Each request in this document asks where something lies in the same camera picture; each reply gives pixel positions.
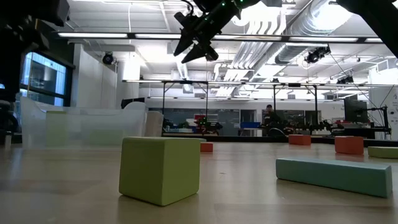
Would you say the black ceiling-mounted device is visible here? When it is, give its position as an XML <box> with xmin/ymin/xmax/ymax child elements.
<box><xmin>303</xmin><ymin>45</ymin><xmax>332</xmax><ymax>65</ymax></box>
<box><xmin>336</xmin><ymin>74</ymin><xmax>356</xmax><ymax>85</ymax></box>

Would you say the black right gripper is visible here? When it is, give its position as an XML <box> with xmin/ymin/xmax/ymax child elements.
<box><xmin>174</xmin><ymin>6</ymin><xmax>242</xmax><ymax>64</ymax></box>

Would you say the clear plastic bin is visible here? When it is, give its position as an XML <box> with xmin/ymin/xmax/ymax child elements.
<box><xmin>20</xmin><ymin>96</ymin><xmax>149</xmax><ymax>150</ymax></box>

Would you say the black chair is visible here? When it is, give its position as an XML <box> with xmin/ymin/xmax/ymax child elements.
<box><xmin>0</xmin><ymin>99</ymin><xmax>19</xmax><ymax>144</ymax></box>

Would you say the black computer monitor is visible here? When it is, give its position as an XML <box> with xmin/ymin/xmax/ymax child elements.
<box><xmin>121</xmin><ymin>97</ymin><xmax>146</xmax><ymax>110</ymax></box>
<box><xmin>343</xmin><ymin>98</ymin><xmax>369</xmax><ymax>124</ymax></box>

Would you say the black background rig frame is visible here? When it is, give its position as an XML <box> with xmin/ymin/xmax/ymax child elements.
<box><xmin>161</xmin><ymin>80</ymin><xmax>210</xmax><ymax>125</ymax></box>
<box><xmin>272</xmin><ymin>82</ymin><xmax>318</xmax><ymax>125</ymax></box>

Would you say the white ceiling pipe bundle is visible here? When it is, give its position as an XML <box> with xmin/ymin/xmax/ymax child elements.
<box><xmin>214</xmin><ymin>12</ymin><xmax>290</xmax><ymax>97</ymax></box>

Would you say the red cube block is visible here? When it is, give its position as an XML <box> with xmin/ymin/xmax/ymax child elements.
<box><xmin>334</xmin><ymin>135</ymin><xmax>364</xmax><ymax>156</ymax></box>

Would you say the black beam with light strips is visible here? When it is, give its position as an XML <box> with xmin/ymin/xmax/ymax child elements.
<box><xmin>55</xmin><ymin>30</ymin><xmax>398</xmax><ymax>44</ymax></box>

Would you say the person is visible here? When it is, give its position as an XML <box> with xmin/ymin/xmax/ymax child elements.
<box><xmin>262</xmin><ymin>104</ymin><xmax>281</xmax><ymax>137</ymax></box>

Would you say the background robot with green lights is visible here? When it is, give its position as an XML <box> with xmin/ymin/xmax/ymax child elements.
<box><xmin>194</xmin><ymin>115</ymin><xmax>223</xmax><ymax>135</ymax></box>

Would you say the black ceiling spotlight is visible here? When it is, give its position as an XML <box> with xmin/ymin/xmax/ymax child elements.
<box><xmin>101</xmin><ymin>51</ymin><xmax>115</xmax><ymax>66</ymax></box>

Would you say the teal rectangular block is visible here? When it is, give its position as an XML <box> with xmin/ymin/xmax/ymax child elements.
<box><xmin>275</xmin><ymin>156</ymin><xmax>394</xmax><ymax>199</ymax></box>

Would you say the large dark-framed window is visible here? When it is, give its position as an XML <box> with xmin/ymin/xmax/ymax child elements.
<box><xmin>17</xmin><ymin>51</ymin><xmax>75</xmax><ymax>108</ymax></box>

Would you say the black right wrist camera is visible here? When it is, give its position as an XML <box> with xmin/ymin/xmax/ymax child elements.
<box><xmin>173</xmin><ymin>11</ymin><xmax>193</xmax><ymax>31</ymax></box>

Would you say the black aluminium table frame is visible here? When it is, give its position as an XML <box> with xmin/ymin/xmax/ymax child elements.
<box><xmin>161</xmin><ymin>133</ymin><xmax>398</xmax><ymax>149</ymax></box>

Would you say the green cube block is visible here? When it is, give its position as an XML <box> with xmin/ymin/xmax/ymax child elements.
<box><xmin>118</xmin><ymin>136</ymin><xmax>201</xmax><ymax>207</ymax></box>

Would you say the silver ventilation duct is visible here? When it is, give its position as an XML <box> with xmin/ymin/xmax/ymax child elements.
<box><xmin>275</xmin><ymin>0</ymin><xmax>357</xmax><ymax>65</ymax></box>

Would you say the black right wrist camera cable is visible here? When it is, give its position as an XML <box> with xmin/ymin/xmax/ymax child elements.
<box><xmin>180</xmin><ymin>0</ymin><xmax>195</xmax><ymax>16</ymax></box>

